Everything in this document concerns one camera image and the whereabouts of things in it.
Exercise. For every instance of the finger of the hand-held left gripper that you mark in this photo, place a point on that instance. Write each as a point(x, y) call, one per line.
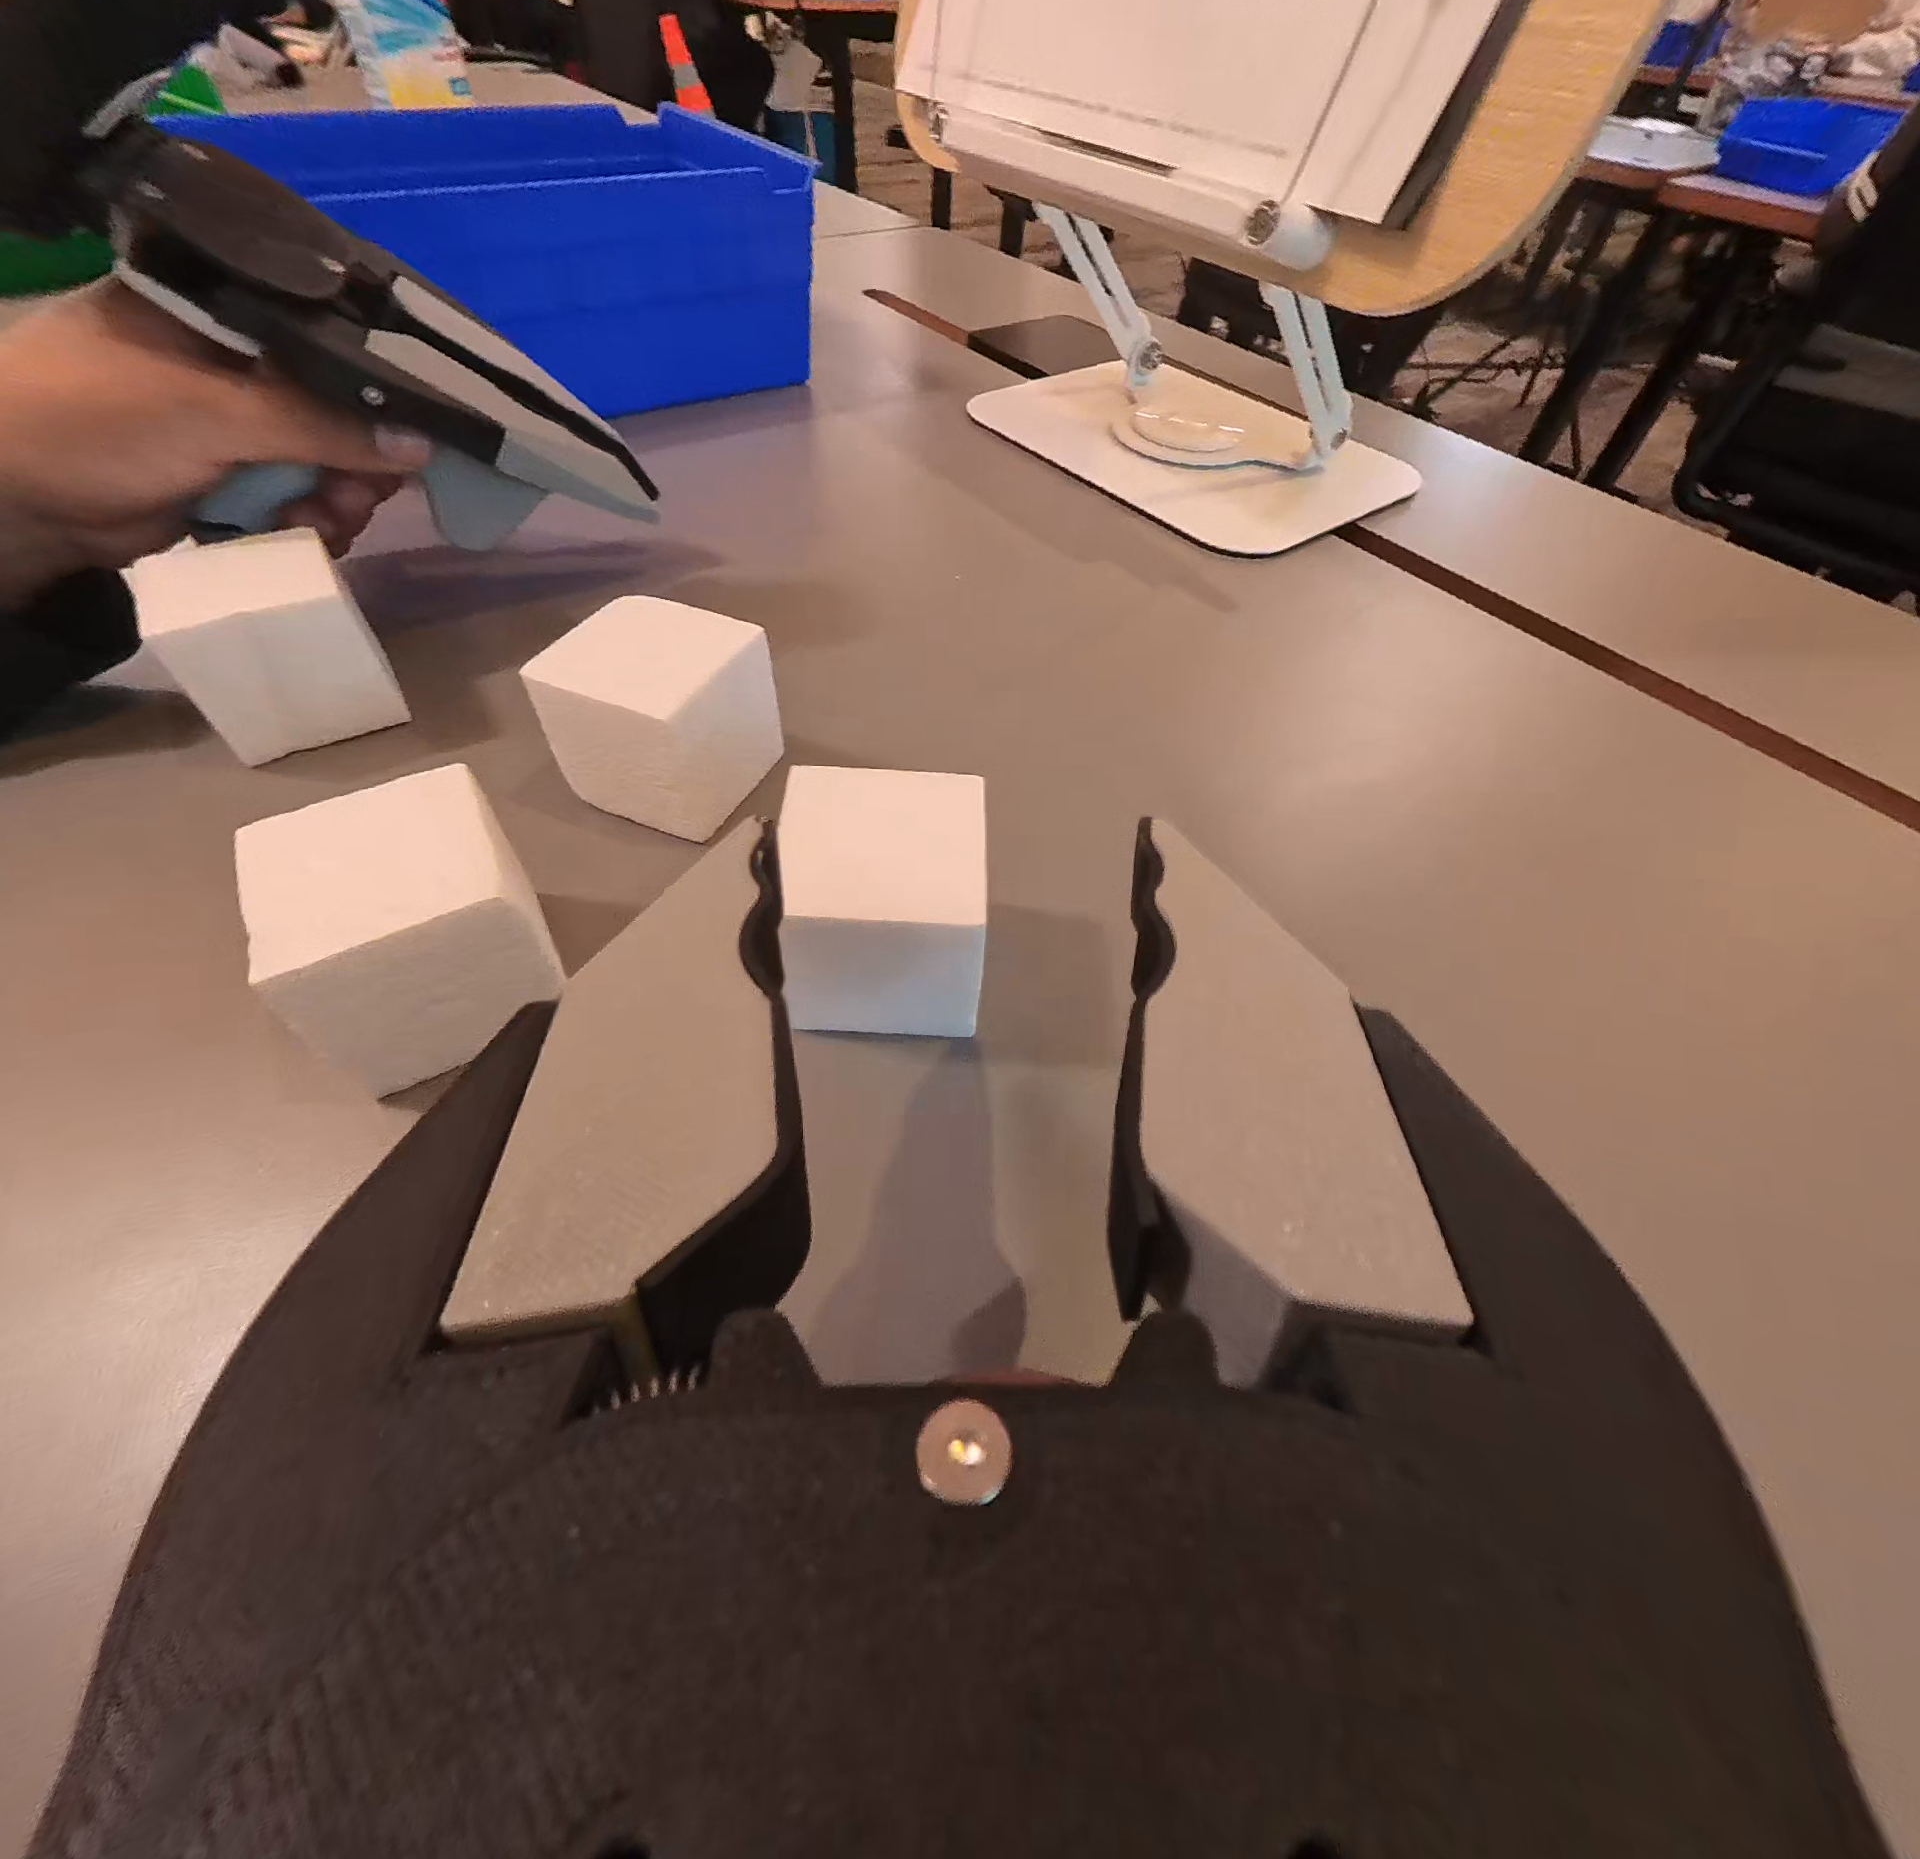
point(497, 359)
point(583, 473)

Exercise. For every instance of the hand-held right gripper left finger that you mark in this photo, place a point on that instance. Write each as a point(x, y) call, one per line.
point(631, 1141)

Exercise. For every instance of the person's left hand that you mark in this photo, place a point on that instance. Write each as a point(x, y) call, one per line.
point(121, 420)

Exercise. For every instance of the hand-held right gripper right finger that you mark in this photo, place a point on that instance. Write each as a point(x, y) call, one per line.
point(1292, 1141)

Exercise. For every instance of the person's left forearm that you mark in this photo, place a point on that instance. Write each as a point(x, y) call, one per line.
point(62, 659)

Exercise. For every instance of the orange traffic cone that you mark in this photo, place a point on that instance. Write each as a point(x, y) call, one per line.
point(687, 74)

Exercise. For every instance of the blue plastic bin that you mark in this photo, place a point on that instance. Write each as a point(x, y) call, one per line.
point(631, 285)

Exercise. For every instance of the white hard foam cube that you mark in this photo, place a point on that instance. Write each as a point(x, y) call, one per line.
point(888, 899)
point(269, 645)
point(392, 931)
point(659, 711)

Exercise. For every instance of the small blue storage bin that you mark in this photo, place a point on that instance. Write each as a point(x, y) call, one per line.
point(1808, 147)
point(1682, 41)

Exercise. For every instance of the background work table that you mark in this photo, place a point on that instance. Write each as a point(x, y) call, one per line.
point(1650, 179)

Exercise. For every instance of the white stand with wooden board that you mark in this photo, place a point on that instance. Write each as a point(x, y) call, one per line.
point(1202, 462)

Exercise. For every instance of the black office chair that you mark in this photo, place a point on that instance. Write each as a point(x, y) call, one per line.
point(1814, 436)

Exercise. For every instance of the white wipes canister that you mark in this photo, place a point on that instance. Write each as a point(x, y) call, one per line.
point(396, 28)

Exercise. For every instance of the green plastic bin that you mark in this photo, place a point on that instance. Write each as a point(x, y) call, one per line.
point(45, 262)

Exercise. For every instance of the printed instruction sheet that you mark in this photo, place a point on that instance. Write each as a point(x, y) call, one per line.
point(1171, 61)

